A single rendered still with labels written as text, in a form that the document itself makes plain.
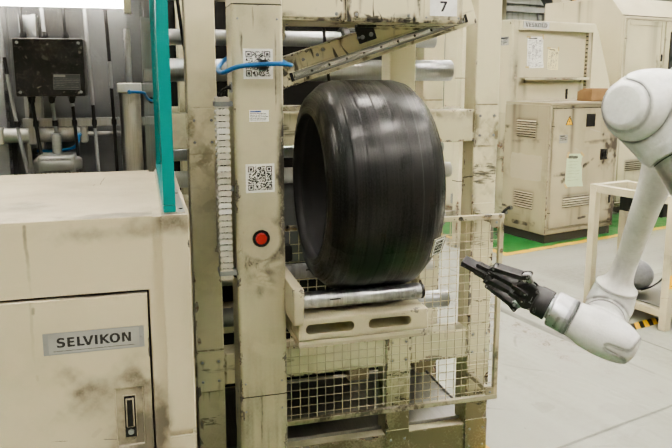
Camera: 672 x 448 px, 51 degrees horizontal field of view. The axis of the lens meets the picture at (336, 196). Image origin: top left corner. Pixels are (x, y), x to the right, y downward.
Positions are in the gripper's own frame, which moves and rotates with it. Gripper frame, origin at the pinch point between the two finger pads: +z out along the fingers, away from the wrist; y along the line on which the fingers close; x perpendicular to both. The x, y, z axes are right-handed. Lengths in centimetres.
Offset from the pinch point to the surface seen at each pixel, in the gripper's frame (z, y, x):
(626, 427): -63, 126, 96
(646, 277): -49, 164, 249
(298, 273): 48, 30, -6
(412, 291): 13.0, 15.4, -3.6
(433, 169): 18.3, -20.3, 1.8
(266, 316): 42, 24, -30
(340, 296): 26.8, 15.1, -18.3
